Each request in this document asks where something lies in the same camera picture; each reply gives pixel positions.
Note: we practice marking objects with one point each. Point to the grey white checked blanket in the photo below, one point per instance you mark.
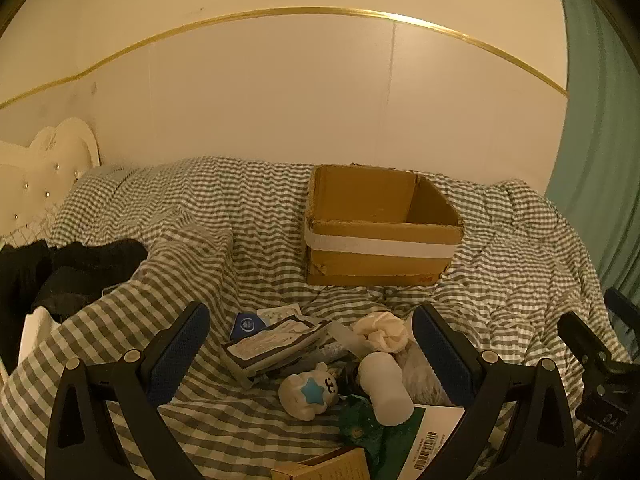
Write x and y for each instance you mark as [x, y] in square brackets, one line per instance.
[240, 240]

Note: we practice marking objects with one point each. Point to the small blue packet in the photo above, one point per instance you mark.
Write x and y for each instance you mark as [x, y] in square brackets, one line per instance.
[246, 326]

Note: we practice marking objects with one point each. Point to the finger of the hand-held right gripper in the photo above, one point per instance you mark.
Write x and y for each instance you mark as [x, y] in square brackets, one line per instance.
[617, 307]
[582, 337]

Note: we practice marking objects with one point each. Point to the green curtain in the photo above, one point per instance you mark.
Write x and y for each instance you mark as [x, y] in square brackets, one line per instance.
[600, 135]

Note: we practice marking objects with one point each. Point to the clear plastic tube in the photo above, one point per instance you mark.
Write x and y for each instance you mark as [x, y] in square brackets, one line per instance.
[345, 340]

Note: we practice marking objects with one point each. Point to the gold wall trim strip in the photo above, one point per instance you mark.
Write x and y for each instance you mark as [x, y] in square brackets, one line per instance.
[310, 10]

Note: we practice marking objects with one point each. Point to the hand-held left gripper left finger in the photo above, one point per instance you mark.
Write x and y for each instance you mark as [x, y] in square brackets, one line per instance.
[179, 352]

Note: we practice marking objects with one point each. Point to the green wrapper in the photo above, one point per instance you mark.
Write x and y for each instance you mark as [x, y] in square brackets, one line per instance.
[357, 420]

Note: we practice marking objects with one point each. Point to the brown cardboard box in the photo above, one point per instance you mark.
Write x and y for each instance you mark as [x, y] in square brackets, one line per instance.
[380, 255]

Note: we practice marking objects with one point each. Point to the white green carton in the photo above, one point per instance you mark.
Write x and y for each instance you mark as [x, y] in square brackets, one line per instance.
[425, 440]

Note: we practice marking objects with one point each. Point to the clear plastic bag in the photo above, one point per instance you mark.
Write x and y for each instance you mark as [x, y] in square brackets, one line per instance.
[420, 375]

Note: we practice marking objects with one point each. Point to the white plastic bottle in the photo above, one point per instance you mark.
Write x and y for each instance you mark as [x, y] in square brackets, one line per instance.
[385, 385]

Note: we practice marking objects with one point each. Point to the white toy with blue star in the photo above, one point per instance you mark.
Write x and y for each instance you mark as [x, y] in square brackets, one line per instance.
[305, 392]

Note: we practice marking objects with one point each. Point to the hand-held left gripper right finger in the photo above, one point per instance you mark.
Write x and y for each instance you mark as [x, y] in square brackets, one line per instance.
[440, 355]

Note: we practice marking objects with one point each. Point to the brown white striped packet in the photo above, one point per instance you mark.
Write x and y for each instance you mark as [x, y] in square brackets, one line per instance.
[272, 342]

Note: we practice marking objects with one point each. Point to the white bag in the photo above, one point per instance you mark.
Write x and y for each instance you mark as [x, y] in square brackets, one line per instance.
[37, 332]

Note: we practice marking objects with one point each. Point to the black cloth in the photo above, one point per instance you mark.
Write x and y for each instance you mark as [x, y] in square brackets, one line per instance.
[75, 270]

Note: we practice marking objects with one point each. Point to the small brown carton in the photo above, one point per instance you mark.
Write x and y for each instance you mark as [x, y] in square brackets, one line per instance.
[325, 467]

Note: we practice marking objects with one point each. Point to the white printed sachet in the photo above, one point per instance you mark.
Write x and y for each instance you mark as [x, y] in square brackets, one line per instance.
[277, 312]

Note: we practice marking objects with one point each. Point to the white tufted headboard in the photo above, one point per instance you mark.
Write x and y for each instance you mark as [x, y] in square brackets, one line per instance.
[45, 160]

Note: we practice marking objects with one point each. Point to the crumpled white tissue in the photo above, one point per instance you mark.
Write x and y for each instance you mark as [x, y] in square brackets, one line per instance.
[382, 332]

